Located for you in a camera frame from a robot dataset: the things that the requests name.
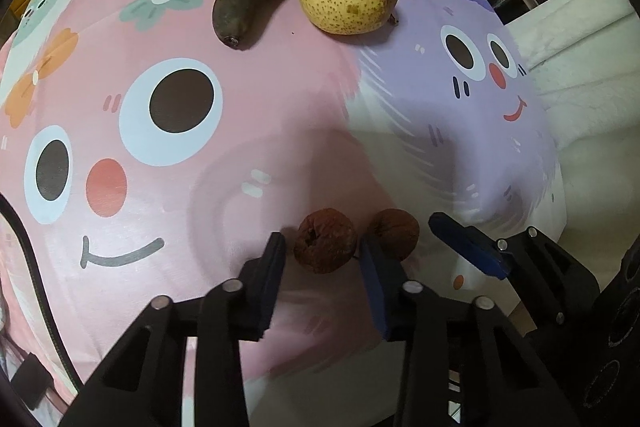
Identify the white fluffy blanket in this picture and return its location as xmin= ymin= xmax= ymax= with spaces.
xmin=508 ymin=0 xmax=639 ymax=285

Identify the black cable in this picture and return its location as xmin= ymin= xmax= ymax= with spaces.
xmin=0 ymin=193 xmax=84 ymax=393

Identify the dried red fruit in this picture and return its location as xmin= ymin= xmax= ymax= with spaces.
xmin=367 ymin=208 xmax=421 ymax=261
xmin=293 ymin=208 xmax=358 ymax=274

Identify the cartoon printed tablecloth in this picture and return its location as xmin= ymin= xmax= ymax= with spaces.
xmin=1 ymin=0 xmax=566 ymax=426

